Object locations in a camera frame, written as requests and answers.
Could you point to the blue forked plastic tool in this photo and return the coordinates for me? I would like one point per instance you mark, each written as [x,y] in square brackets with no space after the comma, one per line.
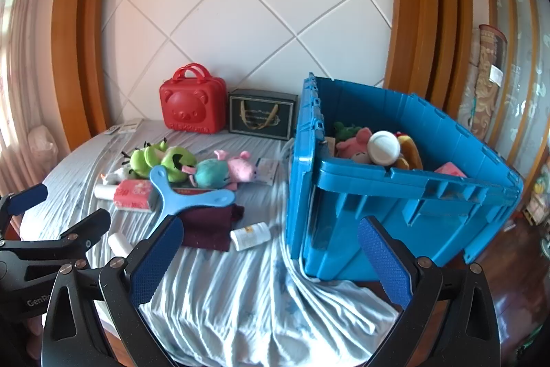
[172,199]

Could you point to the maroon cloth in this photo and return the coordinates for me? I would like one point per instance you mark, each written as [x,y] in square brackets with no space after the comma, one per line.
[206,227]

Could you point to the red bear carry case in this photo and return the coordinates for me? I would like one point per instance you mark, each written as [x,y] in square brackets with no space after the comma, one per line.
[193,104]

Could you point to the white paper pouch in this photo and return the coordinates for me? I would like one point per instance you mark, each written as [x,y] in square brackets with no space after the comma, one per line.
[267,170]

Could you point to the white cardboard tube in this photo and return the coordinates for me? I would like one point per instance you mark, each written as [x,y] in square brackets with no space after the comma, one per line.
[119,243]

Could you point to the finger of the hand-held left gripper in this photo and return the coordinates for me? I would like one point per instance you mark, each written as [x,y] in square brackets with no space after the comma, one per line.
[88,227]
[28,197]

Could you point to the teal plush toy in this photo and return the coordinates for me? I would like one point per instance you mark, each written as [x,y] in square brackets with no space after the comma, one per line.
[212,173]

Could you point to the white remote control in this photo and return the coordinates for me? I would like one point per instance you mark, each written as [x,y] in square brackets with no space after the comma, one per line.
[132,126]
[113,129]

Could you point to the wooden wall trim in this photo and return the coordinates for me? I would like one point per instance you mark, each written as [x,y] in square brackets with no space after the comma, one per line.
[421,6]
[77,27]

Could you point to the pink tissue packet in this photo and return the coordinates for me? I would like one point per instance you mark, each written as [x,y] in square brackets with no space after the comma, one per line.
[135,195]

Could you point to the pink box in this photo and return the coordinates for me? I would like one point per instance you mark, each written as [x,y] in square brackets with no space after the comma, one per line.
[449,170]

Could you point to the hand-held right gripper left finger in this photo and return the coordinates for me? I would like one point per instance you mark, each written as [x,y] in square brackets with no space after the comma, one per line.
[157,259]

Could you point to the pink plastic bag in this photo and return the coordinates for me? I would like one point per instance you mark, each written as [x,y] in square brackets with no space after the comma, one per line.
[41,145]

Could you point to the white bottle with printed label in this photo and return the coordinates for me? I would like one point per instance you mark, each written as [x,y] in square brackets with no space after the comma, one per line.
[249,237]

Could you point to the frosted glass wooden partition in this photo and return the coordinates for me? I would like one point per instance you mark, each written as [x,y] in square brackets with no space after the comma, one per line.
[515,49]

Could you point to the blue plastic storage crate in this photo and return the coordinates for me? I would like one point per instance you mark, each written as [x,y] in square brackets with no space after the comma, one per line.
[343,221]

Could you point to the yellow brown plush toy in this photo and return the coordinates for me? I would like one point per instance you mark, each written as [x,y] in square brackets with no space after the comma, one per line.
[410,152]

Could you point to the pale rolled mat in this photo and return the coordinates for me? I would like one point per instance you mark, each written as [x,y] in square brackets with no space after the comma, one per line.
[467,83]

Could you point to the dark green plush toy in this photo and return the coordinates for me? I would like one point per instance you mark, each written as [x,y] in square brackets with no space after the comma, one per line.
[346,130]

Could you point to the patterned rolled carpet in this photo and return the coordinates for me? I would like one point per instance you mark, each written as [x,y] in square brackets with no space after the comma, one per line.
[487,83]

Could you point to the pink plush toy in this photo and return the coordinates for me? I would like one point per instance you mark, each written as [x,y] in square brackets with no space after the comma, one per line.
[354,145]

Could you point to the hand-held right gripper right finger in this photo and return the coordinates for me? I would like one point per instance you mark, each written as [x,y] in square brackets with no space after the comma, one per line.
[384,264]

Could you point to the white plush toy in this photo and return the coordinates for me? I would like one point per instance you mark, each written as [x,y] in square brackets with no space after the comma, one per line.
[112,177]

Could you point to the green frog plush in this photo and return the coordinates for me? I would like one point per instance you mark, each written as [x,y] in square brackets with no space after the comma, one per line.
[174,163]

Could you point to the pink pig plush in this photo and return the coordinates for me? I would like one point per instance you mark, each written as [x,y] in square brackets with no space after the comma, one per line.
[240,169]

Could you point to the black gift box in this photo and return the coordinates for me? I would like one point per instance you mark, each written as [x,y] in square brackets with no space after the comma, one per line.
[262,113]

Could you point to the pale curtain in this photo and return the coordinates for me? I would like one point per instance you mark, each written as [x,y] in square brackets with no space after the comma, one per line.
[25,49]

